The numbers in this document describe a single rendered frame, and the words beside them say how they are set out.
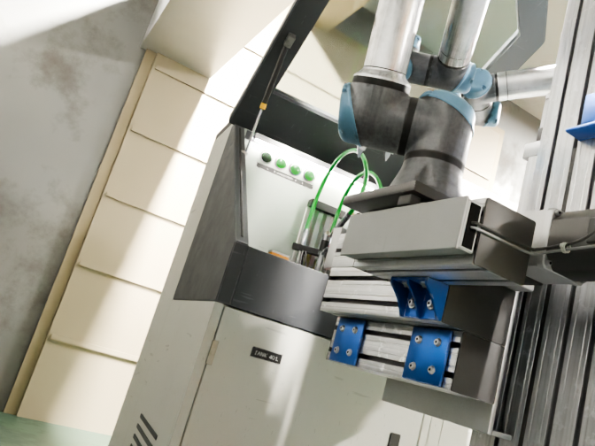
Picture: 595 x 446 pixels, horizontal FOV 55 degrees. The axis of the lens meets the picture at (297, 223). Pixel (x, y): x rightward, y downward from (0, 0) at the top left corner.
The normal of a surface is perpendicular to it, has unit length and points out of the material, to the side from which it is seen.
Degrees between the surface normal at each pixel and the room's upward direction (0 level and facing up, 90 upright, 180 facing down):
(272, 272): 90
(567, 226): 90
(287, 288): 90
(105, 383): 90
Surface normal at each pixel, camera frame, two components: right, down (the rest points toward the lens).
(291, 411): 0.38, -0.11
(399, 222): -0.84, -0.36
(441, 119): -0.09, -0.27
